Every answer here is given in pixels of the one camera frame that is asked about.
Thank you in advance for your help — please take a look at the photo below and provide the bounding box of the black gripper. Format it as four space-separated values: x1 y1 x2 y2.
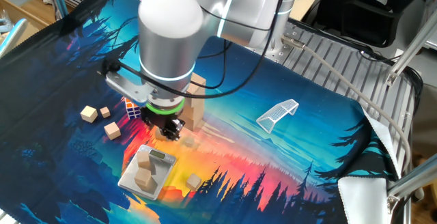
140 109 186 142

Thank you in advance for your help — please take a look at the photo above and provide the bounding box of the rubiks cube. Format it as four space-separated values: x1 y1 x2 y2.
124 97 143 120

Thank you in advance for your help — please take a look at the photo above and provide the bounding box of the silver digital kitchen scale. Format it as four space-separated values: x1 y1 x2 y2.
117 144 178 201

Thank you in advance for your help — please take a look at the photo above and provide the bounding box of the clear mesh toy goal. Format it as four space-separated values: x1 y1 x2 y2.
255 98 300 135

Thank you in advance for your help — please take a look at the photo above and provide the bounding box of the forest sunset print cloth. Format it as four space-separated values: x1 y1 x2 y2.
0 0 402 224

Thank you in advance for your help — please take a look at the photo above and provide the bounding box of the light wooden bench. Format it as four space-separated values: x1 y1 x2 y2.
0 0 51 46

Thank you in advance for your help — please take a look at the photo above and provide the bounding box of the pale curved metal bar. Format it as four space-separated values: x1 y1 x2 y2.
0 18 29 59

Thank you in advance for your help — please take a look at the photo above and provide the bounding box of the black chair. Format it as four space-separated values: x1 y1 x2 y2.
312 0 406 48

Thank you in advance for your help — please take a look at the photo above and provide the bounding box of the green flange ring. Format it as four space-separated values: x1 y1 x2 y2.
145 97 186 116

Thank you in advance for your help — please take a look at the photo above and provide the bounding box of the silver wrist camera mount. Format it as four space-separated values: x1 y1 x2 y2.
104 68 156 104

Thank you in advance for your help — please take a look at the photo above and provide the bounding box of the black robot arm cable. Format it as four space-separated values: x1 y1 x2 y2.
97 0 294 100

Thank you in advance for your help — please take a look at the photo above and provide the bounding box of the grey braided cable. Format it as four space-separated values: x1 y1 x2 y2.
281 34 412 173

